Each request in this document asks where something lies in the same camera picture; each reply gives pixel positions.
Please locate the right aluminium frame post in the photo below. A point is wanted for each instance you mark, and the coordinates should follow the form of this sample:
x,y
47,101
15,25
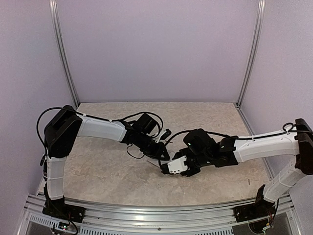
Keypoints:
x,y
253,51

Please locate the white paper box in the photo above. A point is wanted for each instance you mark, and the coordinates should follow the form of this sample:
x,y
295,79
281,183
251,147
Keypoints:
x,y
155,163

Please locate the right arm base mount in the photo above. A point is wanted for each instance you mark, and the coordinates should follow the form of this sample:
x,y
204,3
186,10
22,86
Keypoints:
x,y
252,211

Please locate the left aluminium frame post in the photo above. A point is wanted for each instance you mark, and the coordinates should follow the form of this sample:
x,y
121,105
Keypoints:
x,y
62,52

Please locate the aluminium frame post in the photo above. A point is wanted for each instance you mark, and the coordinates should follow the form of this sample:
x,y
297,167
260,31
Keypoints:
x,y
62,52
253,51

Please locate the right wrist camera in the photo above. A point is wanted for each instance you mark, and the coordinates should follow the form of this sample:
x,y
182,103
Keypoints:
x,y
176,166

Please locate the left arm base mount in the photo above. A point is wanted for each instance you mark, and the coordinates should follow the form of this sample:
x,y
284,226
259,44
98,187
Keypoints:
x,y
66,212

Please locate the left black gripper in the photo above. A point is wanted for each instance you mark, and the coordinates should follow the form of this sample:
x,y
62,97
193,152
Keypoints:
x,y
157,154

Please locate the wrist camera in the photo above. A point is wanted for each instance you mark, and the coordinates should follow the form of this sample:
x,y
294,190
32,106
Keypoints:
x,y
176,166
164,135

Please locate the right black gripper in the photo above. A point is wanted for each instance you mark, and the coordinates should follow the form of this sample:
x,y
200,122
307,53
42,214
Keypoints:
x,y
179,154

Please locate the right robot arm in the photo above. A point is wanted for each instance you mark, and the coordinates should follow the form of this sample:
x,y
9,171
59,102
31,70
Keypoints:
x,y
294,139

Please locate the front aluminium rail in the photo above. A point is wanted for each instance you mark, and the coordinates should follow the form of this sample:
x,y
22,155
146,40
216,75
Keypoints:
x,y
106,219

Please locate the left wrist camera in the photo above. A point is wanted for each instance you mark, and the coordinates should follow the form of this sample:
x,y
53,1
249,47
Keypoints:
x,y
164,135

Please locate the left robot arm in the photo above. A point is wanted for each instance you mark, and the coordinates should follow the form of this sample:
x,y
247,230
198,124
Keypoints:
x,y
68,124

